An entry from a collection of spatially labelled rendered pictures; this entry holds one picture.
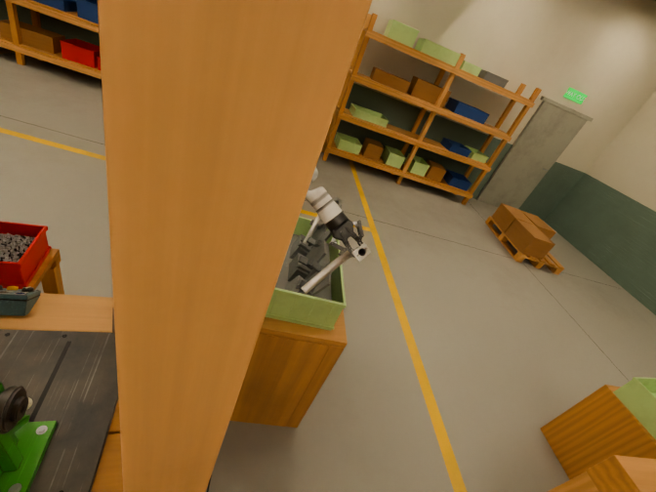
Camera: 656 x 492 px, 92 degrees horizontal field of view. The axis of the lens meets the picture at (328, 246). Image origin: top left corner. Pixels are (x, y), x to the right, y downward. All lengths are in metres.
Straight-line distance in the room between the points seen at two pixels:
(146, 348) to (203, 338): 0.04
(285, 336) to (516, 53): 6.31
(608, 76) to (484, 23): 2.61
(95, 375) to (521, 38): 6.85
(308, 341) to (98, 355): 0.73
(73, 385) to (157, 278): 0.91
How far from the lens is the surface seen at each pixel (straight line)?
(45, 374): 1.13
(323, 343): 1.42
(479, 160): 6.58
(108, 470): 1.01
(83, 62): 6.27
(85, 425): 1.04
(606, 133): 8.55
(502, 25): 6.74
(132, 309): 0.22
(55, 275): 1.66
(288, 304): 1.32
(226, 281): 0.20
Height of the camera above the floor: 1.82
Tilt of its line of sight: 32 degrees down
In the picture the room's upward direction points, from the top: 23 degrees clockwise
